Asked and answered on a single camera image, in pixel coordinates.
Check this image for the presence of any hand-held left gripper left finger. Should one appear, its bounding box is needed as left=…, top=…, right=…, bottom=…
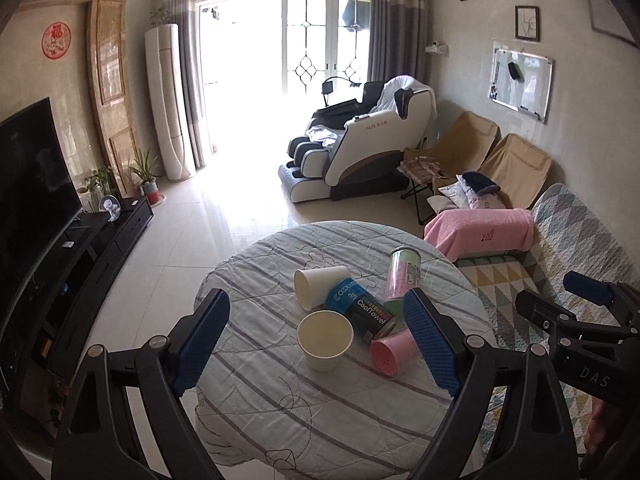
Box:
left=52, top=287, right=232, bottom=480

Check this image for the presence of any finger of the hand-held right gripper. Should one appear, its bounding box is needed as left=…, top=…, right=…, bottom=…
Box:
left=563, top=270, right=640, bottom=311
left=514, top=287, right=640, bottom=343

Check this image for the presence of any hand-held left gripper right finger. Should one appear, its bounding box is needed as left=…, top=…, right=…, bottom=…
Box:
left=402, top=287, right=583, bottom=480

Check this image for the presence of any pink plastic cup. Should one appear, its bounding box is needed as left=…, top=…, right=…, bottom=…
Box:
left=369, top=328, right=426, bottom=379

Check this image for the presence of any wide white paper cup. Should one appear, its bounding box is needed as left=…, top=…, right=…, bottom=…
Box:
left=297, top=310, right=355, bottom=372

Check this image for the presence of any sofa with triangle quilt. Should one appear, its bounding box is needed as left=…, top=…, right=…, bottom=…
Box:
left=456, top=182, right=640, bottom=461

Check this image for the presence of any green and pink can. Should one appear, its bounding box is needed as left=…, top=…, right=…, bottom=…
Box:
left=383, top=247, right=422, bottom=306

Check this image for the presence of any blue and black can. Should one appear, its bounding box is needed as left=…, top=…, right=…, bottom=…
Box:
left=325, top=277, right=410, bottom=345

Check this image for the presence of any pink blanket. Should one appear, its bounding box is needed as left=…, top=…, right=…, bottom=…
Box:
left=423, top=207, right=535, bottom=263

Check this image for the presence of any round table with striped cloth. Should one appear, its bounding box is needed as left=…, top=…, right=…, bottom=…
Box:
left=192, top=219, right=501, bottom=480

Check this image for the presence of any black TV stand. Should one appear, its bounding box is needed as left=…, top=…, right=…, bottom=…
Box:
left=0, top=195, right=155, bottom=443

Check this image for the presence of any beige folding chair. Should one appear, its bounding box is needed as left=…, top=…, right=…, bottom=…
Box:
left=402, top=110, right=502, bottom=225
left=434, top=133, right=554, bottom=212

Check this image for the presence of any grey cushion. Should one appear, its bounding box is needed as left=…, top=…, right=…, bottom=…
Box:
left=426, top=194, right=459, bottom=214

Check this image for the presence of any white patterned pillow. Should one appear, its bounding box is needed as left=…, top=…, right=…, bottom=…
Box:
left=438, top=175, right=507, bottom=210

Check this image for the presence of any dark blue cloth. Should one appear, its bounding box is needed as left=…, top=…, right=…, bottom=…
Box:
left=460, top=171, right=502, bottom=195

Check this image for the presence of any decorative plate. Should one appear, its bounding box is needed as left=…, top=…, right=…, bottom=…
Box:
left=98, top=194, right=123, bottom=222

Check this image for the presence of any plant in red white pot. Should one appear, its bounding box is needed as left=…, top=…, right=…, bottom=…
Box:
left=129, top=147, right=164, bottom=206

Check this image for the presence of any plaid cloth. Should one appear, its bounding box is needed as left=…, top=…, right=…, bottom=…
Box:
left=399, top=157, right=444, bottom=184

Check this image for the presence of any small green potted plant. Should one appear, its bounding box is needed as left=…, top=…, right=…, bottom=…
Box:
left=77, top=166, right=119, bottom=212

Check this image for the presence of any white whiteboard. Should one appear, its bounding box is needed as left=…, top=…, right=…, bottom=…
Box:
left=488, top=44, right=554, bottom=124

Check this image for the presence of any white massage chair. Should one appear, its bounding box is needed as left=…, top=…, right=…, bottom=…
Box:
left=278, top=76, right=439, bottom=204

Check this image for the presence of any black television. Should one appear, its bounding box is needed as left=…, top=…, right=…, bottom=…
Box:
left=0, top=97, right=84, bottom=326

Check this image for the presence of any white standing air conditioner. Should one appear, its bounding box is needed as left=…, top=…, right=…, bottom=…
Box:
left=144, top=23, right=197, bottom=181

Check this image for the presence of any white cloth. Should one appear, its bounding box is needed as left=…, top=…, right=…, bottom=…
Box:
left=376, top=76, right=432, bottom=118

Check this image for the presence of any black gooseneck holder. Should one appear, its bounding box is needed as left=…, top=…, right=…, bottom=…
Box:
left=321, top=75, right=362, bottom=109

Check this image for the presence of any grey striped curtain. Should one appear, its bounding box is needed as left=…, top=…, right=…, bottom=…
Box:
left=368, top=0, right=430, bottom=87
left=161, top=0, right=208, bottom=169

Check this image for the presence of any glass balcony door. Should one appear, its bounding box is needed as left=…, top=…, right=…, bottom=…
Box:
left=197, top=0, right=374, bottom=171

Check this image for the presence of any medium black picture frame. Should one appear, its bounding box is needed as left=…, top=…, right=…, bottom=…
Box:
left=514, top=5, right=541, bottom=42

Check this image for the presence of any large black picture frame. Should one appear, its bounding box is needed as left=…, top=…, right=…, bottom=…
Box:
left=574, top=0, right=639, bottom=49

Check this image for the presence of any round red wall decoration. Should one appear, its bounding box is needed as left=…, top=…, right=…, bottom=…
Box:
left=41, top=22, right=72, bottom=59

